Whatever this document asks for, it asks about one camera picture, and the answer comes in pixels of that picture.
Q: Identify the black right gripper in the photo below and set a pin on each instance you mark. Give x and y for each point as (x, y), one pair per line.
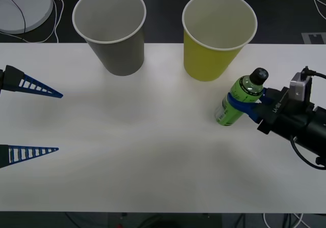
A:
(287, 115)

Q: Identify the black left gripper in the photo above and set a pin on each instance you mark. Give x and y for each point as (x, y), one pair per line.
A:
(1, 82)

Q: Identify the green bottle with black cap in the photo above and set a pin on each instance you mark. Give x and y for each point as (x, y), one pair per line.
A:
(228, 113)

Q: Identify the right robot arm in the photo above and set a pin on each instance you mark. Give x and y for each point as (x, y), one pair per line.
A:
(315, 136)

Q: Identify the yellow-green plastic bin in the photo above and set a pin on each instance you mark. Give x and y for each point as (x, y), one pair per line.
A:
(203, 64)

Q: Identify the white round floor disc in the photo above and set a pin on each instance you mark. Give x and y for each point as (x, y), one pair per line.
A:
(33, 6)

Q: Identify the grey plastic bin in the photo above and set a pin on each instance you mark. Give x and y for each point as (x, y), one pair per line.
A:
(122, 57)

